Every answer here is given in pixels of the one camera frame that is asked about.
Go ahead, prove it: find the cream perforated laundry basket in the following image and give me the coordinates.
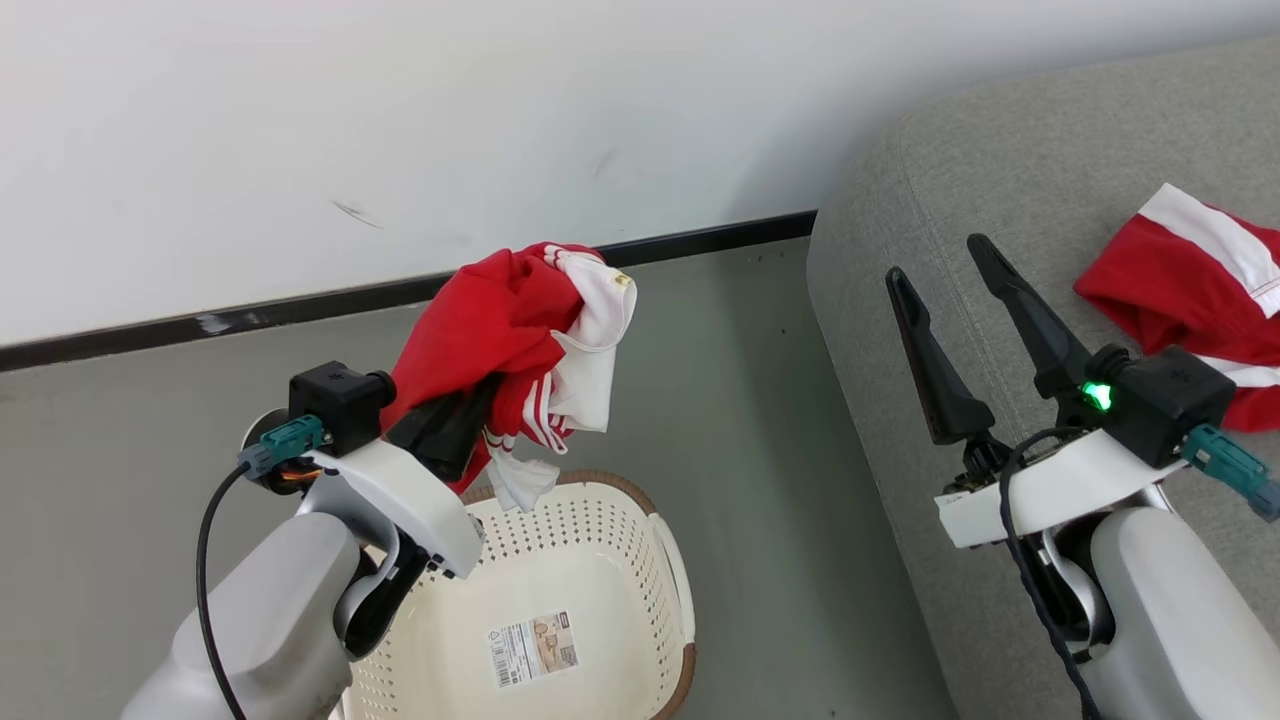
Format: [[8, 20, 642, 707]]
[[330, 470, 698, 720]]

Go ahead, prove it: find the white barcode label sticker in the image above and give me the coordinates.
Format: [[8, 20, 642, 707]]
[[487, 612, 581, 689]]

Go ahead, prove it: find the black baseboard strip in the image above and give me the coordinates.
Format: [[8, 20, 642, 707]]
[[0, 210, 819, 373]]

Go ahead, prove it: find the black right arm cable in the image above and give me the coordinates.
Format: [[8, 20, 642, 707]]
[[998, 427, 1103, 720]]

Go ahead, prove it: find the red and white garment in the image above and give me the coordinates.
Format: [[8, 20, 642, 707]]
[[380, 242, 638, 513], [1075, 183, 1280, 433]]

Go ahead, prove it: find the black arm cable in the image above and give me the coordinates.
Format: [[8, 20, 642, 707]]
[[196, 462, 251, 720], [998, 427, 1103, 720]]

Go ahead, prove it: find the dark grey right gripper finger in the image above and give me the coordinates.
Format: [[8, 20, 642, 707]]
[[885, 267, 996, 446], [967, 234, 1093, 401]]

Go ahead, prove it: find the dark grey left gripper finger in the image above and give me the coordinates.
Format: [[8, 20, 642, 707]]
[[412, 388, 500, 482], [387, 376, 501, 453]]

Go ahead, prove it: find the teal camera connector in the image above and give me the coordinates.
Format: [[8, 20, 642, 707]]
[[238, 415, 329, 479], [1183, 424, 1280, 523]]

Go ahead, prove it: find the teal right camera connector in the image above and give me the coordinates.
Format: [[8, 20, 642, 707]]
[[1183, 424, 1280, 523]]

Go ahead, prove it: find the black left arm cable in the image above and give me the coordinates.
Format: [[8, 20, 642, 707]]
[[196, 462, 251, 720]]

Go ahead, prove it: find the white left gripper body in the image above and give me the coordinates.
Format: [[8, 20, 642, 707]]
[[300, 440, 487, 581]]

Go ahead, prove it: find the teal left camera connector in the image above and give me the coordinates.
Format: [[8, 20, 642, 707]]
[[238, 415, 329, 479]]

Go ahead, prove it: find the grey fabric sofa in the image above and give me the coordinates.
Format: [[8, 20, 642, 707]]
[[807, 35, 1280, 720]]

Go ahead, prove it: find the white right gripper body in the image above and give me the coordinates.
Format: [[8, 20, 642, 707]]
[[935, 380, 1191, 549]]

